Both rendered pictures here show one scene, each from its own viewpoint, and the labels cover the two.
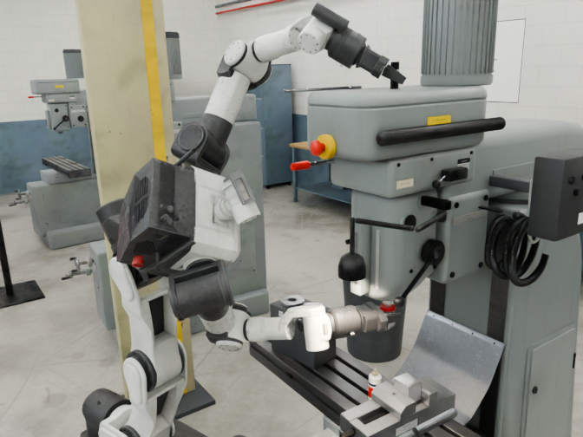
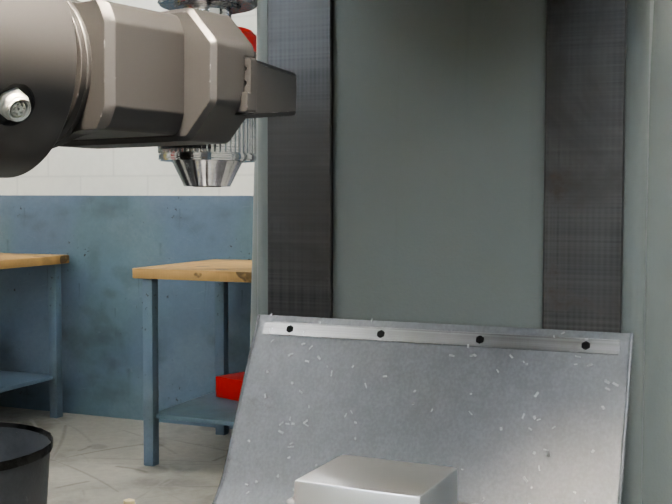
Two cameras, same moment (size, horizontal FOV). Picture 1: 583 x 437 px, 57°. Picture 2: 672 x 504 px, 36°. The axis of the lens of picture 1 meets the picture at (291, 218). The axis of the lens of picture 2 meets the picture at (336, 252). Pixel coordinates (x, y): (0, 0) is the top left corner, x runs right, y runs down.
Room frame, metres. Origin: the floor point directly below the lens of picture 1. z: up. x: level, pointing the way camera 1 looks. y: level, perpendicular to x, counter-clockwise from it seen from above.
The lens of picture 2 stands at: (0.99, -0.06, 1.19)
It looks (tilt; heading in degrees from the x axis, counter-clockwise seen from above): 3 degrees down; 327
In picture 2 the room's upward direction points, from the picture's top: straight up
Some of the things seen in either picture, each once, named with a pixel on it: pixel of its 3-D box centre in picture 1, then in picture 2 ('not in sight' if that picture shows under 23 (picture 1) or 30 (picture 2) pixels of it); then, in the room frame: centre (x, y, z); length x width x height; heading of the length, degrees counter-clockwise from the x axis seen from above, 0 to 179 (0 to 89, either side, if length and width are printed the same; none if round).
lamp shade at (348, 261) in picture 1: (351, 264); not in sight; (1.27, -0.15, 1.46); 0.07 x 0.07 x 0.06
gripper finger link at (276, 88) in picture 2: (392, 318); (253, 88); (1.41, -0.29, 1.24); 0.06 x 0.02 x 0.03; 109
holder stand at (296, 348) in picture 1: (302, 328); not in sight; (1.77, -0.03, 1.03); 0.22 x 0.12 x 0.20; 45
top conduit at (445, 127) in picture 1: (445, 130); not in sight; (1.34, -0.39, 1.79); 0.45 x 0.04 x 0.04; 125
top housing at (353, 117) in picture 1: (396, 119); not in sight; (1.45, -0.29, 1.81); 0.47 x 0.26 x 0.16; 125
